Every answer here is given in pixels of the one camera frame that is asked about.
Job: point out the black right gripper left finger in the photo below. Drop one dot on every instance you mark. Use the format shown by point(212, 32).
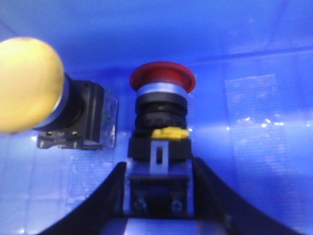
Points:
point(103, 204)

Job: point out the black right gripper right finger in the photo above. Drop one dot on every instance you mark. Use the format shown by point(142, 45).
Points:
point(215, 201)

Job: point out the red mushroom push button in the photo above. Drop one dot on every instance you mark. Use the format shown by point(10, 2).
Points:
point(159, 174)

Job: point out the yellow mushroom push button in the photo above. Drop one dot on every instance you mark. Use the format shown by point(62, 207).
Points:
point(37, 94)

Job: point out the clear tape patch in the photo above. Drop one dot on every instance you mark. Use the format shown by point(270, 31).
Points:
point(256, 125)

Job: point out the blue crate front right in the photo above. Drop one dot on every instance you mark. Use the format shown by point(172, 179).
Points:
point(219, 40)

